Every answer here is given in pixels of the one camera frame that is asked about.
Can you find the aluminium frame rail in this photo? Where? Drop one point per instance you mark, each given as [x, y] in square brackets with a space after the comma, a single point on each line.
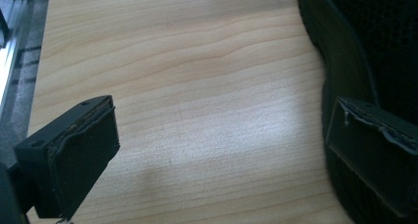
[10, 53]

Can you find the black shoe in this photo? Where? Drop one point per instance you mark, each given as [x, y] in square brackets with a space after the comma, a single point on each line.
[345, 53]

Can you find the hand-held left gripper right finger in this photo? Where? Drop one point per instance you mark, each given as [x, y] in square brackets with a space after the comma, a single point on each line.
[371, 151]

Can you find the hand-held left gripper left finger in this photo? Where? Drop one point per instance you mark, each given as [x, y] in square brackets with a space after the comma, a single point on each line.
[82, 151]

